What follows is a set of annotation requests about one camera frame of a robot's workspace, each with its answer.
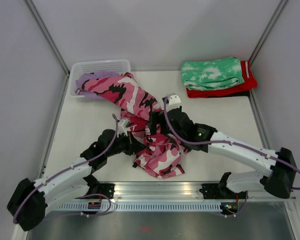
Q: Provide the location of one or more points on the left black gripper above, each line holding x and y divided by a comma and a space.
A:
133, 146

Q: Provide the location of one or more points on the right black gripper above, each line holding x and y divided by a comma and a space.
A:
157, 117

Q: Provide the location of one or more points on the pink camouflage trousers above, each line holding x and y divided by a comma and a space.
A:
164, 152

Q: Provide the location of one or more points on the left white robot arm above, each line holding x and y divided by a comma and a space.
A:
29, 214

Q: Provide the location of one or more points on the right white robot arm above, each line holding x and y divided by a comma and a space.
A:
273, 171

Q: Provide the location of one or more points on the green tie-dye folded trousers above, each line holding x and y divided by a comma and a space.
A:
212, 75

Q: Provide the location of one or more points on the lilac trousers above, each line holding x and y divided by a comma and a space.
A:
94, 75

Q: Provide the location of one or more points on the red folded trousers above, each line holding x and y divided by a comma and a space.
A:
249, 83

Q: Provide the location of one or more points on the white plastic basket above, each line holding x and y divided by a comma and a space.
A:
87, 67

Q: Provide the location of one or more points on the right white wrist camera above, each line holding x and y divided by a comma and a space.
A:
172, 100

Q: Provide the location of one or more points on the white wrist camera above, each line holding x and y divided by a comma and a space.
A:
172, 100
123, 127

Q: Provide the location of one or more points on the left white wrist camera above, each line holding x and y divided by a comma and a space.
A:
123, 127

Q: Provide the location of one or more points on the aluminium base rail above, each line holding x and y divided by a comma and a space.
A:
160, 190

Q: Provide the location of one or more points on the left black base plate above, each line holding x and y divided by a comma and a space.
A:
107, 189

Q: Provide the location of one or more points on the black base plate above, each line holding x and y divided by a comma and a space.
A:
210, 191
107, 189

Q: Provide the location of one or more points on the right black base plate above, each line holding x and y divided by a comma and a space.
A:
210, 191

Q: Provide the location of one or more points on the white slotted cable duct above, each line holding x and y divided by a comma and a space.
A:
143, 206

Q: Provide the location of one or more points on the right aluminium frame post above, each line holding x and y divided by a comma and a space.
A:
268, 29

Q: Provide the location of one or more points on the aluminium frame post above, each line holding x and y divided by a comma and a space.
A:
46, 34
268, 29

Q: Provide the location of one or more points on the left aluminium frame post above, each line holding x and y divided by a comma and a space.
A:
46, 34

